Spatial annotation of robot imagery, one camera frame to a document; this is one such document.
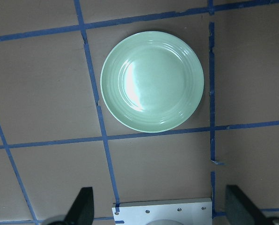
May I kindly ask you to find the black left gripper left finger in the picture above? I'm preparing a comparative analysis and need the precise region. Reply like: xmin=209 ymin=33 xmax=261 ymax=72
xmin=63 ymin=187 xmax=94 ymax=225

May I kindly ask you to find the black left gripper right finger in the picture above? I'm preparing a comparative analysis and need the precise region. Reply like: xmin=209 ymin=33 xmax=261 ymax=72
xmin=225 ymin=185 xmax=264 ymax=225

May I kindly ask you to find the brown paper table cover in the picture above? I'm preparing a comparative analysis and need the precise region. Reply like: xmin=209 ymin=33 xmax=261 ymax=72
xmin=0 ymin=0 xmax=279 ymax=225

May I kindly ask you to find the light green plate near base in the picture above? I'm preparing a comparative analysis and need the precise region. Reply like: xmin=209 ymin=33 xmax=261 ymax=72
xmin=100 ymin=31 xmax=204 ymax=133

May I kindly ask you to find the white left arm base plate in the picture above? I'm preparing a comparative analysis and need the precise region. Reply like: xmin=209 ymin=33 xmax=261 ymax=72
xmin=112 ymin=198 xmax=213 ymax=225

